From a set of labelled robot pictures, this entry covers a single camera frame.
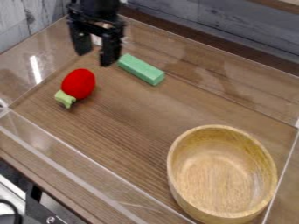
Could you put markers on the wooden bowl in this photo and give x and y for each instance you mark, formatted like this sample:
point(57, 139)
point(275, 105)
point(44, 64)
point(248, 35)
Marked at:
point(221, 174)

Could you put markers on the black metal table bracket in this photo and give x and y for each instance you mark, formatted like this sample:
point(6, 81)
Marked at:
point(36, 210)

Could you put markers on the clear acrylic tray wall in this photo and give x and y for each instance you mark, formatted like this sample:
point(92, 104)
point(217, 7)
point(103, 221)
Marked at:
point(97, 155)

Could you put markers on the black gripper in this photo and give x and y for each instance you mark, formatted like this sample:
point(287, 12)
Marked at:
point(97, 19)

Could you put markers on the green rectangular block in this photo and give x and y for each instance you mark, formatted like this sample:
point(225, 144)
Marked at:
point(140, 69)

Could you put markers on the red plush strawberry toy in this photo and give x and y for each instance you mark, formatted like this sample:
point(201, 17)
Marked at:
point(76, 87)

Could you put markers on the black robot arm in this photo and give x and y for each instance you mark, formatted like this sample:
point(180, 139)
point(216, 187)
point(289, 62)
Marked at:
point(93, 17)

